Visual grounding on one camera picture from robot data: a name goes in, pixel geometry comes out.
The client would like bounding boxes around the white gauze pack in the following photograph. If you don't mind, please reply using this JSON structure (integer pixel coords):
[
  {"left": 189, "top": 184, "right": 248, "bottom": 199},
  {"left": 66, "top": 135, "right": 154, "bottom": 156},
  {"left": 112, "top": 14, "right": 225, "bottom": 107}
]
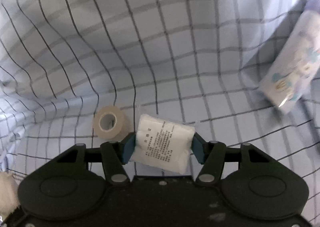
[{"left": 130, "top": 113, "right": 196, "bottom": 174}]

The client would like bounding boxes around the white fluffy cloth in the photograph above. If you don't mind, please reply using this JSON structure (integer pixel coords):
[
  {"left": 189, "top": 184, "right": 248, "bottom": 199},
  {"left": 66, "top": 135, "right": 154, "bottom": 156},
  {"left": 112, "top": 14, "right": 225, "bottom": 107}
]
[{"left": 0, "top": 172, "right": 20, "bottom": 219}]

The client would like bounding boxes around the white checked cloth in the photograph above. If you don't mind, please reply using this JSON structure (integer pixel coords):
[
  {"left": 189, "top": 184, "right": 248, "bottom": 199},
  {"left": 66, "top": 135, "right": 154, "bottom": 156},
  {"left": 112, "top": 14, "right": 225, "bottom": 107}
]
[{"left": 0, "top": 0, "right": 320, "bottom": 192}]

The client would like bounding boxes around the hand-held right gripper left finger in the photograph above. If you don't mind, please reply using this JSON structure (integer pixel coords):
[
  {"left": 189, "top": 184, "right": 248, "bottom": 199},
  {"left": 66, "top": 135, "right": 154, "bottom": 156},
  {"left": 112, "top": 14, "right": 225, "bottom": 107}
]
[{"left": 53, "top": 133, "right": 136, "bottom": 185}]

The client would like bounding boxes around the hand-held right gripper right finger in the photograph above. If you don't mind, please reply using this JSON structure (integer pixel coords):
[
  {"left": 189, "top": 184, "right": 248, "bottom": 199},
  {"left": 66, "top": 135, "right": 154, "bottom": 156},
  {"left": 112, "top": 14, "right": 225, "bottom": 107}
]
[{"left": 191, "top": 133, "right": 270, "bottom": 185}]

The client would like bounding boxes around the beige tape roll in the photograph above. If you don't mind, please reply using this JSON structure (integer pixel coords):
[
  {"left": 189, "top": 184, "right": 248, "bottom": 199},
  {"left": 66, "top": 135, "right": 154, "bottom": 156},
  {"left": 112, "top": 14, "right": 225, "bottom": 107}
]
[{"left": 93, "top": 106, "right": 130, "bottom": 143}]

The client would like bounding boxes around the printed pastel bottle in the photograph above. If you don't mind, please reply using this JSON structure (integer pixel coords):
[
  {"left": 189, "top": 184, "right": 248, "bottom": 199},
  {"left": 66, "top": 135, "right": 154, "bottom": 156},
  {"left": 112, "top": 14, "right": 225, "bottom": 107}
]
[{"left": 257, "top": 0, "right": 320, "bottom": 115}]

